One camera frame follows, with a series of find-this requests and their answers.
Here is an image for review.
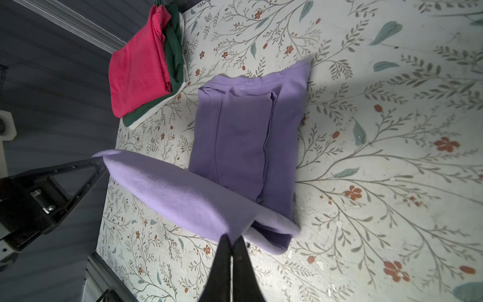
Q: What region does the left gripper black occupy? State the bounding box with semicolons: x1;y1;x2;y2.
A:
1;157;107;272

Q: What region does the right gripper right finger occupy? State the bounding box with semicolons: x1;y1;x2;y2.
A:
232;237;265;302

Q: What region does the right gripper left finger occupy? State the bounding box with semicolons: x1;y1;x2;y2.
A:
199;235;231;302

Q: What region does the purple t shirt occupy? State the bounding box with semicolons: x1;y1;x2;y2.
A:
98;60;311;255

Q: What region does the floral table cloth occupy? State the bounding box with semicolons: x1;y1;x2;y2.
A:
116;1;482;301

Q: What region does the folded magenta t shirt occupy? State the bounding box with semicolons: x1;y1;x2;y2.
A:
108;5;172;118

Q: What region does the folded dark green t shirt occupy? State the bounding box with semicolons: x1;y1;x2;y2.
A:
108;1;187;130

